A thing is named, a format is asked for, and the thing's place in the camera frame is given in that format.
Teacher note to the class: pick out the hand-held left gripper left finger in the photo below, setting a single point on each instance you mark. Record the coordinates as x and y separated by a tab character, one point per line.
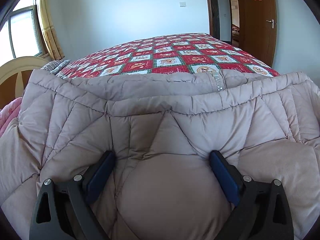
98	177

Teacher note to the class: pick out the pink folded blanket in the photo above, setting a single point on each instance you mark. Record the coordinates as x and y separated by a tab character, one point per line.
6	115

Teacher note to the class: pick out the white wall switch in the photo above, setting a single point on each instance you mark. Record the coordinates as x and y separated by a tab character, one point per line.
182	4

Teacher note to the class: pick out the striped grey pillow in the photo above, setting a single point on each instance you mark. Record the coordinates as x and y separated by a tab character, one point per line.
53	66

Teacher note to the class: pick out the brown wooden door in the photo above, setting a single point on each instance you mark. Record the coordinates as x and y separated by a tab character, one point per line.
257	17

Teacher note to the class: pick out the window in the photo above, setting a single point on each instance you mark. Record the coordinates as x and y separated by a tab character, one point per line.
21	30

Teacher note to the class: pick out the brown door frame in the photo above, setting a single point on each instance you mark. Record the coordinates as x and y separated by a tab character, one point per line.
212	7

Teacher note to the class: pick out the yellow floral curtain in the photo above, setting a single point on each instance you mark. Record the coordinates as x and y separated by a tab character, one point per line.
48	20

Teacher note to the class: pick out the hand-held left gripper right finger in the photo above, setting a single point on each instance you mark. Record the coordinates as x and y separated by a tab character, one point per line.
225	177

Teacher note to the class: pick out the red checkered printed bedspread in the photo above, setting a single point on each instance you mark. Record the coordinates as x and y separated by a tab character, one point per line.
175	57

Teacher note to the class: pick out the cream and wood headboard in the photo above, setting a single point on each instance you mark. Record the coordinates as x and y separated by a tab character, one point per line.
17	77

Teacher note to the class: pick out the pale pink quilted down jacket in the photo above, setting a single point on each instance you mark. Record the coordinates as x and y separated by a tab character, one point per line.
160	140

